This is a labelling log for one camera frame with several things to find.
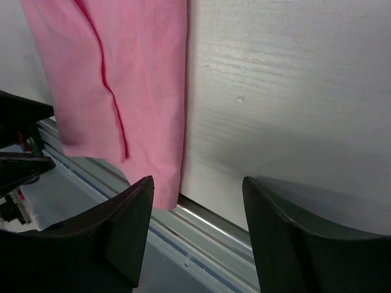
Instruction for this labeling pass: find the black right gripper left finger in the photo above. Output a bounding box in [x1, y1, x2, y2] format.
[1, 176, 154, 292]

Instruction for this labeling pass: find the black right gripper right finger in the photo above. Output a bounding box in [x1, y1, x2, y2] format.
[242, 176, 390, 292]

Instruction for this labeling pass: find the pink t-shirt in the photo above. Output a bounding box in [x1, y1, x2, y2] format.
[21, 1, 188, 210]

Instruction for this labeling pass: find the aluminium mounting rail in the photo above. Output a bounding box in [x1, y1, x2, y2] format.
[26, 119, 260, 292]

